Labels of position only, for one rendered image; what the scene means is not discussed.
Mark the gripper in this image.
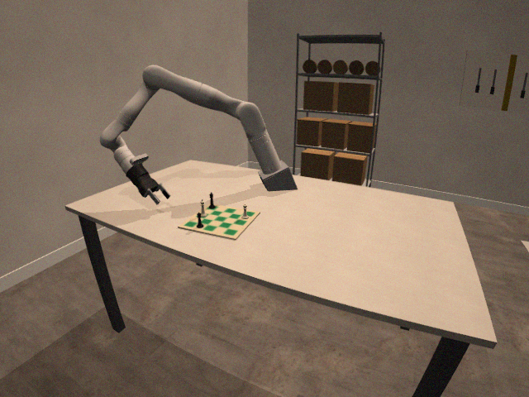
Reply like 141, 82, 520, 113
120, 154, 170, 205

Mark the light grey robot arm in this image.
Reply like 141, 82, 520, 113
100, 65, 282, 175

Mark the green and cream chessboard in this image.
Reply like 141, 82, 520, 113
178, 204, 260, 240

